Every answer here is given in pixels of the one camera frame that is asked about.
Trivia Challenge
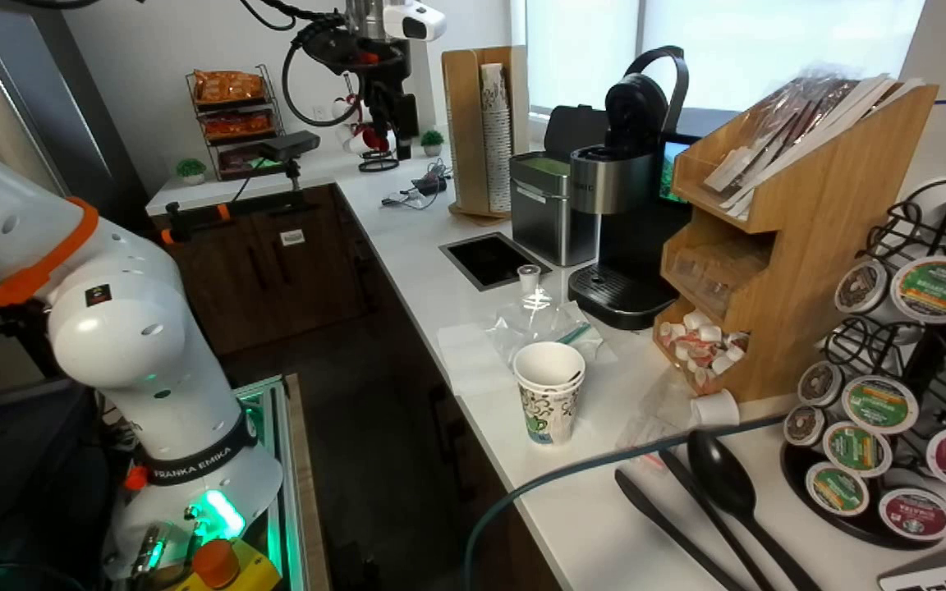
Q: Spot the black coffee pod carousel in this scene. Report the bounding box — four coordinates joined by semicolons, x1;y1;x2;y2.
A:
782;177;946;550

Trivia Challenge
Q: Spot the yellow emergency stop button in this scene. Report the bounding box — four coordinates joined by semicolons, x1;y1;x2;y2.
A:
170;539;279;591

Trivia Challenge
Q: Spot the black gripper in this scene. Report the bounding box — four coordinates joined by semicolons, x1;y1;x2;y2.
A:
358;41;417;136

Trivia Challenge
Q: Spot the wooden cup dispenser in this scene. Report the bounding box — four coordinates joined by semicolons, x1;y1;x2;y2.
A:
439;45;529;222

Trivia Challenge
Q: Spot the snack rack shelf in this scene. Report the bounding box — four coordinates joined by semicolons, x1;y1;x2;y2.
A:
185;68;279;181

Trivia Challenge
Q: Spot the white paper coffee cup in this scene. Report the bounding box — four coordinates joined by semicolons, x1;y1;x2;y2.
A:
511;341;585;448

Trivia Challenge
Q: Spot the stainless steel waste bin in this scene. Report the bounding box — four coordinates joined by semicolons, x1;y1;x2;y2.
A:
511;105;608;266

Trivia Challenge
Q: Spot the white creamer cup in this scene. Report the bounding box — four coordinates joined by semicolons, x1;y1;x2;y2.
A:
689;391;740;427

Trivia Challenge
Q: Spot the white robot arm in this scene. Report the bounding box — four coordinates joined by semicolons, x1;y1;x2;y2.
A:
0;165;286;583

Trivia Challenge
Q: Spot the countertop trash chute frame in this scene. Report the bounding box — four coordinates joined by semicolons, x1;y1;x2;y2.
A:
444;233;532;293

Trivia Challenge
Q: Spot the wooden condiment organizer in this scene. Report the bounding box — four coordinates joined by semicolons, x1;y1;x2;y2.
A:
655;83;935;400

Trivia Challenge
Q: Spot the clear plastic bag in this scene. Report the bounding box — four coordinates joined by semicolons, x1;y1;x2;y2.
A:
474;288;602;360

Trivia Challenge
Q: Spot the black silver coffee machine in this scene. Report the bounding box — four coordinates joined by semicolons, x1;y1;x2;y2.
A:
569;45;689;329

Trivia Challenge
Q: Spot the black plastic spoon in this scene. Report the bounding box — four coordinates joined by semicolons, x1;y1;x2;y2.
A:
687;435;821;591

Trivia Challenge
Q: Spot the stack of paper cups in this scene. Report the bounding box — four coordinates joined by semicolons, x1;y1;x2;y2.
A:
479;64;511;214

